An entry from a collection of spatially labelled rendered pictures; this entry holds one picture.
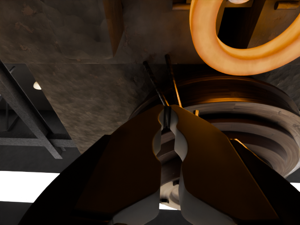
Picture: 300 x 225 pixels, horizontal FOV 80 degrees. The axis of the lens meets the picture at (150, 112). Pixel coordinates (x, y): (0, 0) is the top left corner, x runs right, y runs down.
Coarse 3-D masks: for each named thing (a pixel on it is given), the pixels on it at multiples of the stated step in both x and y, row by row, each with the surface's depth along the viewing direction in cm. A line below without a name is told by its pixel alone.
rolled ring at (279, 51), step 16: (192, 0) 24; (208, 0) 22; (192, 16) 24; (208, 16) 23; (192, 32) 25; (208, 32) 25; (288, 32) 26; (208, 48) 27; (224, 48) 27; (256, 48) 29; (272, 48) 27; (288, 48) 26; (208, 64) 29; (224, 64) 28; (240, 64) 28; (256, 64) 28; (272, 64) 28
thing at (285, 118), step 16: (192, 96) 35; (208, 96) 34; (224, 96) 34; (240, 96) 33; (256, 96) 34; (272, 96) 36; (192, 112) 34; (208, 112) 34; (224, 112) 33; (240, 112) 33; (256, 112) 33; (272, 112) 33; (288, 112) 32; (288, 128) 36
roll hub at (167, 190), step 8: (176, 160) 38; (264, 160) 37; (168, 168) 39; (176, 168) 37; (168, 176) 38; (176, 176) 36; (168, 184) 38; (160, 192) 42; (168, 192) 42; (176, 192) 44; (176, 200) 48; (176, 208) 51
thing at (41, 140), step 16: (0, 64) 372; (0, 80) 365; (16, 96) 421; (16, 112) 438; (32, 112) 475; (32, 128) 483; (48, 128) 531; (0, 144) 566; (16, 144) 561; (32, 144) 556; (48, 144) 541; (64, 144) 545
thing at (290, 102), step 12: (192, 72) 44; (204, 72) 43; (216, 72) 43; (168, 84) 46; (180, 84) 37; (192, 84) 37; (252, 84) 36; (264, 84) 36; (156, 96) 40; (288, 96) 38
